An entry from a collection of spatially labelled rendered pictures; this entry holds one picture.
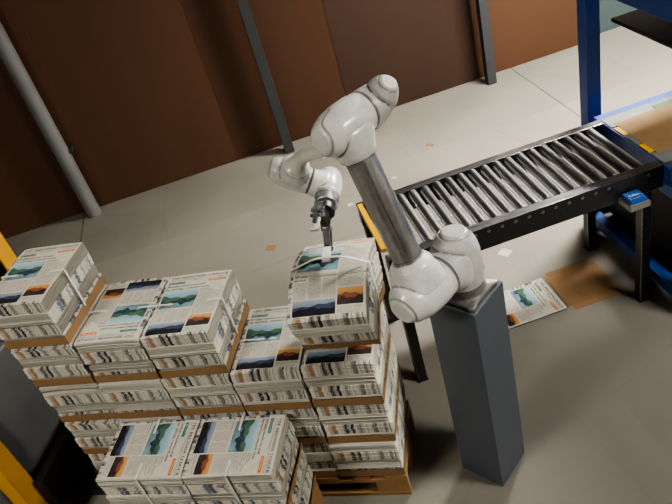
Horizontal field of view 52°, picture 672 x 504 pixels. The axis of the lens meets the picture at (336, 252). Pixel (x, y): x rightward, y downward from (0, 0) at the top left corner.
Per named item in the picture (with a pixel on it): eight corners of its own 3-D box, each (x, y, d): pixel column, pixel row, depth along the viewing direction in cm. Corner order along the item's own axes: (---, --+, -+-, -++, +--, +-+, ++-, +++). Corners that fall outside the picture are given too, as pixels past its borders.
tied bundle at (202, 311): (230, 374, 265) (209, 332, 251) (161, 380, 272) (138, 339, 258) (250, 308, 294) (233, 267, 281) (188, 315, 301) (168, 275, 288)
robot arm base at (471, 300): (504, 275, 246) (503, 263, 243) (473, 314, 234) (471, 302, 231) (460, 263, 257) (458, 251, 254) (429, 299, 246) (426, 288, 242)
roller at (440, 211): (451, 234, 308) (461, 229, 307) (417, 187, 346) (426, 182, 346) (455, 242, 311) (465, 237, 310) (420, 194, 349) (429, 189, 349)
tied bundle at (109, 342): (161, 380, 272) (138, 339, 258) (97, 384, 279) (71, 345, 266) (190, 314, 301) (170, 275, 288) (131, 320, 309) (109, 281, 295)
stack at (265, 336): (413, 495, 298) (374, 364, 250) (172, 501, 327) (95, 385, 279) (416, 423, 328) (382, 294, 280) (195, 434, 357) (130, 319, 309)
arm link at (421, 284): (467, 296, 228) (427, 337, 217) (432, 292, 240) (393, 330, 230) (372, 85, 200) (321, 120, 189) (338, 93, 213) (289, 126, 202)
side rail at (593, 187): (392, 282, 309) (387, 262, 302) (389, 276, 313) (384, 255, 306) (663, 186, 316) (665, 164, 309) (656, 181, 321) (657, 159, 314)
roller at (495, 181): (520, 218, 312) (519, 209, 309) (478, 173, 350) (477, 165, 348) (530, 215, 312) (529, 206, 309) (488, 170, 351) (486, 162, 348)
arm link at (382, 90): (366, 93, 223) (339, 113, 216) (386, 57, 207) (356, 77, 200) (394, 121, 221) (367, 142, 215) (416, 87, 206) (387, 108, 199)
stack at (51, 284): (173, 501, 327) (42, 301, 252) (118, 502, 334) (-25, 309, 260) (196, 435, 357) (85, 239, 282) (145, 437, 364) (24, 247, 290)
